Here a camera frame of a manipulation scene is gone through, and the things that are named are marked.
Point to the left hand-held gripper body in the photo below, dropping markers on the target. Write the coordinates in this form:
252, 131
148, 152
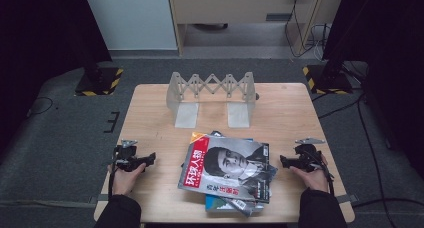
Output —
128, 159

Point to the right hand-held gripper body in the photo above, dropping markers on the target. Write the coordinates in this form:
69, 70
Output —
307, 158

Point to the portrait cover magazine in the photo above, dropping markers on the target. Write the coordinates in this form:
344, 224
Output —
226, 164

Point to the thick blue book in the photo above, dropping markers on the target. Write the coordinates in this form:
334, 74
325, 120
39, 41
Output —
216, 203

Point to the grey expandable book rack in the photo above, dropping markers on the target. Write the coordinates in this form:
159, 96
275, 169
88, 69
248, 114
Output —
210, 86

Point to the person's right hand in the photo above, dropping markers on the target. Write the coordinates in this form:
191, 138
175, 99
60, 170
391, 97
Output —
315, 179

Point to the person's left hand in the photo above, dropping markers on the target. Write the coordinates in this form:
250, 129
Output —
124, 183

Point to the grey tape piece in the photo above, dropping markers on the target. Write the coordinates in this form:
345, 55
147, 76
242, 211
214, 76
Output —
346, 198
101, 198

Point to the striped black stand base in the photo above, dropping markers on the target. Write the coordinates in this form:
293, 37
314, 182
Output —
328, 79
100, 83

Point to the white cabinet panel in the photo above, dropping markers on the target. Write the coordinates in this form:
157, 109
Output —
133, 18

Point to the dark curtain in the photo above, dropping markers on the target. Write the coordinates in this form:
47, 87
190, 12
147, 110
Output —
393, 38
40, 28

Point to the wooden desk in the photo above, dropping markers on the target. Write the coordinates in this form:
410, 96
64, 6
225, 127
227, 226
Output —
233, 8

